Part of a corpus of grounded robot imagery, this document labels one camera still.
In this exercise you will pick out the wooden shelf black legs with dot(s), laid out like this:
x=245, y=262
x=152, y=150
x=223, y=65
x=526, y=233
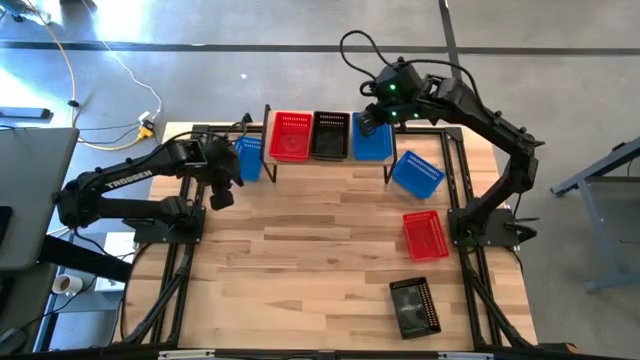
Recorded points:
x=330, y=164

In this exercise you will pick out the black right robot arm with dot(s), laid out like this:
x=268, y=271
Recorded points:
x=495, y=125

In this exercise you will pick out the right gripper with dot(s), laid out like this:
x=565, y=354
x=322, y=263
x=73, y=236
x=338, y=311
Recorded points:
x=377, y=107

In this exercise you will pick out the black desk leg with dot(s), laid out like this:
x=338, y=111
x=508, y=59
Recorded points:
x=85, y=260

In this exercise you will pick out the black table clamp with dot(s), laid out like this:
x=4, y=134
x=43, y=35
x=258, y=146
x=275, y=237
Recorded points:
x=245, y=121

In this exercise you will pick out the black plastic basket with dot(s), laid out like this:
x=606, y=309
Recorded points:
x=330, y=142
x=414, y=309

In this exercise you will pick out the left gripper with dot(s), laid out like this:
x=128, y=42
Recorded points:
x=225, y=165

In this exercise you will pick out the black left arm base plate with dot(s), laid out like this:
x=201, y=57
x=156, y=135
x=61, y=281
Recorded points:
x=150, y=235

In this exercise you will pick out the blue-grey metal table frame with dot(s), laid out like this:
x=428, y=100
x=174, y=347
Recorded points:
x=600, y=166

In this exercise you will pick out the black metal table frame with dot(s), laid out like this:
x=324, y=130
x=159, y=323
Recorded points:
x=454, y=134

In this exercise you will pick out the yellow white power plug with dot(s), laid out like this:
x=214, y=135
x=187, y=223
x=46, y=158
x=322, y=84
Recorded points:
x=146, y=131

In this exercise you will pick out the black flat device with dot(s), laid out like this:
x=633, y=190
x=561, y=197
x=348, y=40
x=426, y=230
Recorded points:
x=25, y=113

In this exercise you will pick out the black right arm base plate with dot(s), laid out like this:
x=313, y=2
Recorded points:
x=500, y=227

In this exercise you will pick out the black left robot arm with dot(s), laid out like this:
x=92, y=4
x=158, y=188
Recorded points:
x=127, y=180

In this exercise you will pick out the blue plastic basket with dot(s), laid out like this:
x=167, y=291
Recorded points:
x=372, y=149
x=251, y=160
x=417, y=177

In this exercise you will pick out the white box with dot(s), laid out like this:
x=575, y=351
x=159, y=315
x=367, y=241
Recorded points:
x=112, y=250

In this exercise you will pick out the red plastic basket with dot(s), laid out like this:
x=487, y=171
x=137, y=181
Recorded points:
x=425, y=237
x=290, y=140

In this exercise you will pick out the silver metal bracket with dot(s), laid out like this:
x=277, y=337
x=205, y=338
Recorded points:
x=465, y=356
x=186, y=354

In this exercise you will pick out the grey desk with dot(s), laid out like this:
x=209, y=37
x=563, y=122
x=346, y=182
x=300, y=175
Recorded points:
x=35, y=200

